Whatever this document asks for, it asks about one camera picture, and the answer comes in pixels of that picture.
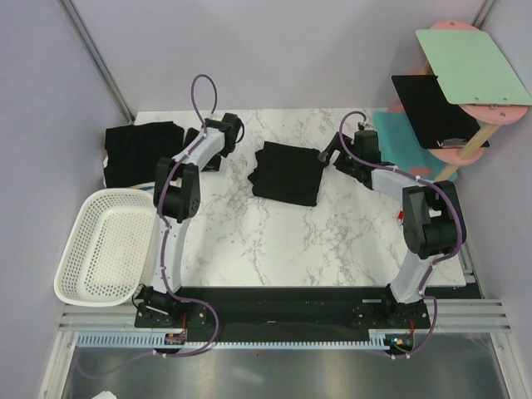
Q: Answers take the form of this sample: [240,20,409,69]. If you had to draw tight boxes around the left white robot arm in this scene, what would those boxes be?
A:
[150,113,243,293]

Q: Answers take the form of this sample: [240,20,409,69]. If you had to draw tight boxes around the teal mat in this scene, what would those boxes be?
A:
[372,111,446,180]

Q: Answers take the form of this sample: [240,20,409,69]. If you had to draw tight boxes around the light blue cable duct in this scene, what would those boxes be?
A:
[76,331,415,350]

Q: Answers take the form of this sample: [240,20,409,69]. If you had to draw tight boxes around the white perforated laundry basket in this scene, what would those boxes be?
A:
[53,188,156,308]

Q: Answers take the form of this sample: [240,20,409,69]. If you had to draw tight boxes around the black clipboard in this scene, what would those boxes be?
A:
[392,75,480,150]

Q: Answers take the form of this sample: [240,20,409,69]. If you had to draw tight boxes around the green clipboard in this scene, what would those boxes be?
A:
[416,29,531,106]

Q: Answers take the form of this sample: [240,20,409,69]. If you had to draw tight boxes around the black t shirt stack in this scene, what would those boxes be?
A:
[104,121,185,188]

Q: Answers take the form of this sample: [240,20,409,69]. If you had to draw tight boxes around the aluminium frame rail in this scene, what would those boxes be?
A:
[57,0,135,125]

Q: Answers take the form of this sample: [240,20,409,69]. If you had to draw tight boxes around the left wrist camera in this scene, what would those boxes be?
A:
[222,112,245,145]

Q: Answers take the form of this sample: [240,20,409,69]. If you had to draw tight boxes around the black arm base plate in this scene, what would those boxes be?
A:
[132,287,431,330]

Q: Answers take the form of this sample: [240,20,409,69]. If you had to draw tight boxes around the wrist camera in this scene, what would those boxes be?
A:
[353,130,381,164]
[222,112,245,145]

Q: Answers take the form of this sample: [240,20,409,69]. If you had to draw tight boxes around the black printed t shirt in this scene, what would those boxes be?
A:
[248,141,324,207]

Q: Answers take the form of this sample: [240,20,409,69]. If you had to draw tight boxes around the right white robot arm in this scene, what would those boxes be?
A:
[318,131,466,328]

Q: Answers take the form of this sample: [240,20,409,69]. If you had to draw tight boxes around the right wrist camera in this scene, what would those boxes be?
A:
[353,130,381,164]

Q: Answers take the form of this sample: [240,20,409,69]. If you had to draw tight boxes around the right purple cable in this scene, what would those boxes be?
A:
[338,111,466,361]

